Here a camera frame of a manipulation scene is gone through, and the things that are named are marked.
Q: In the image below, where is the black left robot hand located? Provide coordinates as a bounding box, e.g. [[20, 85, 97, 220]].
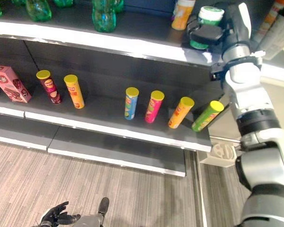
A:
[[39, 201, 82, 227]]

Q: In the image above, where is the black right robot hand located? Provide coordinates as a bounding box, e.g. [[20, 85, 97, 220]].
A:
[[186, 2, 252, 52]]

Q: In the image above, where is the green white gum jar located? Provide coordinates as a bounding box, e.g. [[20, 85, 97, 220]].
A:
[[190, 6, 225, 50]]

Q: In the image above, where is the orange tall can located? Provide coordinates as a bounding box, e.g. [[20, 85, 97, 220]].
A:
[[252, 0, 284, 44]]

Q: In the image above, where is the silver robot leg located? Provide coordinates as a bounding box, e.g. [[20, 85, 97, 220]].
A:
[[72, 212, 104, 227]]

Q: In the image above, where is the grey tall can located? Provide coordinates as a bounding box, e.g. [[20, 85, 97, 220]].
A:
[[258, 5, 284, 61]]

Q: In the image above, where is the dark robot foot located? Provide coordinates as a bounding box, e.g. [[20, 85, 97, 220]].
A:
[[98, 197, 110, 216]]

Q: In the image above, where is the orange white-lidded can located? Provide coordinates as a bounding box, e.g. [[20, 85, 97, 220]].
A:
[[171, 0, 196, 31]]

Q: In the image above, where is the green chips can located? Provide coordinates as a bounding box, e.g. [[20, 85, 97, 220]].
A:
[[191, 100, 225, 132]]

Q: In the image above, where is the orange chips can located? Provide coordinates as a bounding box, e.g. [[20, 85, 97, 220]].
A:
[[168, 96, 195, 130], [63, 74, 86, 110]]

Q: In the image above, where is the dark grey store shelf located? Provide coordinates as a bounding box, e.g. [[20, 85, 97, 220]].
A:
[[0, 0, 228, 178]]

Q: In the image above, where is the pink chips can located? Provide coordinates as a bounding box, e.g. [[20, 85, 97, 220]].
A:
[[144, 90, 165, 124]]

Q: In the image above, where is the maroon chips can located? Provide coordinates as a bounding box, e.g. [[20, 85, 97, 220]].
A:
[[35, 70, 63, 105]]

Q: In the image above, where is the blue chips can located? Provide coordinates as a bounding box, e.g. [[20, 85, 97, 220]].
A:
[[124, 87, 140, 121]]

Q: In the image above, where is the pink snack box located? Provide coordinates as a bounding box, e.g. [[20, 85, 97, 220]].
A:
[[0, 65, 32, 104]]

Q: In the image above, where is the white plastic shelf bracket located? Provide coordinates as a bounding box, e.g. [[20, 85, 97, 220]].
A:
[[200, 136, 242, 167]]

